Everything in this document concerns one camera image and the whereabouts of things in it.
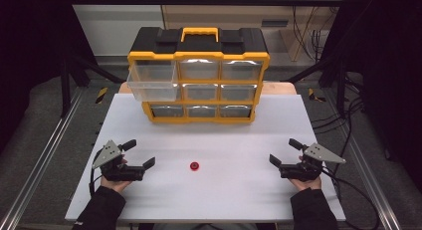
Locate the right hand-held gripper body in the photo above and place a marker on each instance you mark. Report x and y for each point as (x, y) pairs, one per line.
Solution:
(320, 153)

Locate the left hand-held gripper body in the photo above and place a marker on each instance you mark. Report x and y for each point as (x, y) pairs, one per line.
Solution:
(106, 153)

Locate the small red round part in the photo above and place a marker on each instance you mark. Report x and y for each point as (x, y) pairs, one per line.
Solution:
(194, 166)

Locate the clear plastic drawer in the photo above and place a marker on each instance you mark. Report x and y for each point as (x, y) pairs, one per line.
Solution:
(152, 80)

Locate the person's left hand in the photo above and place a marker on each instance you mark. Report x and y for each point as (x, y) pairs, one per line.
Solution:
(114, 185)

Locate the person's right hand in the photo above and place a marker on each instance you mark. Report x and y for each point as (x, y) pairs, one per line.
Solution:
(307, 184)

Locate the yellow black hazard tape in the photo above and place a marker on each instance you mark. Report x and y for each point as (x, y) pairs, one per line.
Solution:
(101, 94)
(314, 95)

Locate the wooden table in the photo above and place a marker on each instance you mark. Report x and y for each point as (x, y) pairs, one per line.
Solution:
(278, 88)

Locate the black metal stand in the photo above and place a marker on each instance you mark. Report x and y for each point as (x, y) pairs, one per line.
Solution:
(341, 87)
(65, 87)

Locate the group of closed clear drawers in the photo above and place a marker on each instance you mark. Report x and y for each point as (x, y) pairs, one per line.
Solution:
(202, 92)

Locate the black curtain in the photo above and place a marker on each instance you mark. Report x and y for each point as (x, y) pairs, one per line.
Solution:
(391, 74)
(30, 57)

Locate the yellow black drawer organizer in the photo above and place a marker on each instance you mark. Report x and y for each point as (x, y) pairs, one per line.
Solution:
(205, 42)

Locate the aluminium rail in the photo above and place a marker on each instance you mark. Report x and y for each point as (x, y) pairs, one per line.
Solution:
(377, 193)
(33, 177)

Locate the black metal frame bar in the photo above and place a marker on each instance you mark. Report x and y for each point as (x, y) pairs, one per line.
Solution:
(199, 1)

